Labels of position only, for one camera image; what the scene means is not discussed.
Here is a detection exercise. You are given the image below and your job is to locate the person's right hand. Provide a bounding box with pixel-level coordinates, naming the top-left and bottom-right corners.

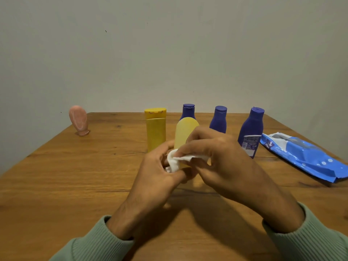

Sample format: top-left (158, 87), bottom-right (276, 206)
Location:
top-left (175, 126), bottom-right (276, 207)

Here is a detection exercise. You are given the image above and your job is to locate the person's left hand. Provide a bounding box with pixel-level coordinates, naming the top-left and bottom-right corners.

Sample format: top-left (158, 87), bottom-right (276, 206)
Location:
top-left (126, 140), bottom-right (191, 218)

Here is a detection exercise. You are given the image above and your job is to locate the pale yellow plastic bottle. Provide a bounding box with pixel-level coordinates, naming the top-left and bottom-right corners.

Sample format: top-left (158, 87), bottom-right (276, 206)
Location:
top-left (174, 117), bottom-right (200, 170)

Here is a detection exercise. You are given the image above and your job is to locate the white wet wipe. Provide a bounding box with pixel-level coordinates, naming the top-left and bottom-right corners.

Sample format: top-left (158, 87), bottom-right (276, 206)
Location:
top-left (165, 149), bottom-right (210, 173)

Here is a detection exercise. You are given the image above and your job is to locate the person's left forearm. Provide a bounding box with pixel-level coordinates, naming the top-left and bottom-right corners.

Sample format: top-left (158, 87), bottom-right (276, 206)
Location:
top-left (49, 200), bottom-right (153, 261)

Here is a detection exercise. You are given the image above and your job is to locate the person's right forearm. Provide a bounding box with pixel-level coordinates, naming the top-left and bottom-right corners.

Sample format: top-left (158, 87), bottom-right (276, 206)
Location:
top-left (246, 177), bottom-right (348, 261)

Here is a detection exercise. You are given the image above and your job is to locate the blue bottle with blue cap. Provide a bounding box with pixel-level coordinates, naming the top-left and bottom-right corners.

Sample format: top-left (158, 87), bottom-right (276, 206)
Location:
top-left (209, 105), bottom-right (228, 134)
top-left (180, 104), bottom-right (196, 121)

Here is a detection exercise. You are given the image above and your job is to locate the yellow bottle with yellow cap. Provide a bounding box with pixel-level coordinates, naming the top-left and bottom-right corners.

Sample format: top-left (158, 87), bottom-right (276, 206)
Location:
top-left (144, 107), bottom-right (167, 153)

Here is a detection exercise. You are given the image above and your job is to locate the blue bottle with white label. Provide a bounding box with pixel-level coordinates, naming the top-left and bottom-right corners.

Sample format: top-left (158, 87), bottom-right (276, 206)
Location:
top-left (238, 107), bottom-right (265, 159)

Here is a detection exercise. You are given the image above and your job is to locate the blue wet wipes packet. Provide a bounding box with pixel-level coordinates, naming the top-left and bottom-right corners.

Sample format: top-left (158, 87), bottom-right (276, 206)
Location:
top-left (259, 132), bottom-right (348, 184)

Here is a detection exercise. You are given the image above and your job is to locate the pink squeeze tube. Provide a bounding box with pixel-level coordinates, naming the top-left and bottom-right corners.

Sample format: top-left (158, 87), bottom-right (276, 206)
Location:
top-left (69, 105), bottom-right (90, 137)

